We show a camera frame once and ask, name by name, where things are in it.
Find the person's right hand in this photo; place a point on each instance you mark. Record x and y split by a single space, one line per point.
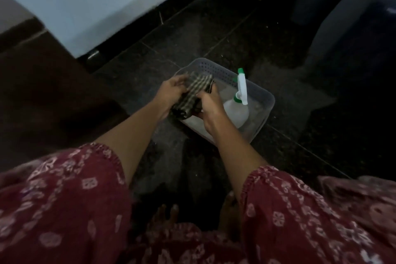
212 109

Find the person's right forearm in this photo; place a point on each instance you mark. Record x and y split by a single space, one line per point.
238 158

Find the red floral garment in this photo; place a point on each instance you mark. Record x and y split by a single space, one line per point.
68 205

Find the person's foot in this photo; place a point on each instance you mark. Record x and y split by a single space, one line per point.
164 215
230 214

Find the person's left hand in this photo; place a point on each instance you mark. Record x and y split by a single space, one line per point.
170 90

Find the dark brown wooden cabinet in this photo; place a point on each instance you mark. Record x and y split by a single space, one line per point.
46 93

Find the person's right foot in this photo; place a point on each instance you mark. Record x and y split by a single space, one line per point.
230 214

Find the checked green cloth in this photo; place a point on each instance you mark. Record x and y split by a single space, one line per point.
193 90

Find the white spray bottle green nozzle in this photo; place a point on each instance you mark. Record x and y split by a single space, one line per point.
238 109

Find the person's left foot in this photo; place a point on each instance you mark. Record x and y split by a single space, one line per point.
164 215

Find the person's left forearm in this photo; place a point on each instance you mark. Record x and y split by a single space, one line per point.
130 140

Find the grey perforated plastic basket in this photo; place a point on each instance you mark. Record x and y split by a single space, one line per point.
260 99

